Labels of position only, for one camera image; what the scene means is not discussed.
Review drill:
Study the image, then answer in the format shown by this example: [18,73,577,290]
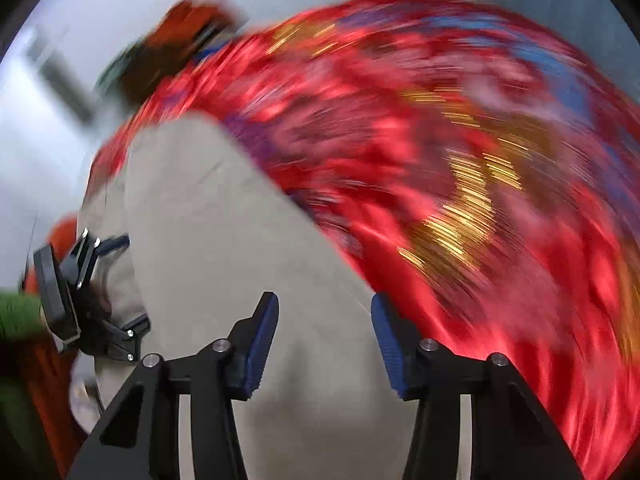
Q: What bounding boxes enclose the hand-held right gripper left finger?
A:
[67,291,280,480]

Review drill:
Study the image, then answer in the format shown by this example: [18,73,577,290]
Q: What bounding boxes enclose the red floral satin blanket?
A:
[82,0,640,480]

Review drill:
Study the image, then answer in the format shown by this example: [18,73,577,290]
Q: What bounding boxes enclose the pile of mixed clothes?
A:
[97,0,251,111]

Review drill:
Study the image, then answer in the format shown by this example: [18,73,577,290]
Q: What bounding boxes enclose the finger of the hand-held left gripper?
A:
[82,313,152,364]
[74,229,132,292]

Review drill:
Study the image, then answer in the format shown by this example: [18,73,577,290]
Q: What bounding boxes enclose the grey wall fixture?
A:
[30,25,96,126]

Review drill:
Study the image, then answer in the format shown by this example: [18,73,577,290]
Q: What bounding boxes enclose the beige pants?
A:
[67,112,421,480]

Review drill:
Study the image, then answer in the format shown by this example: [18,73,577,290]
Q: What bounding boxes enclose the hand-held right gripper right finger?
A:
[371,292,586,480]

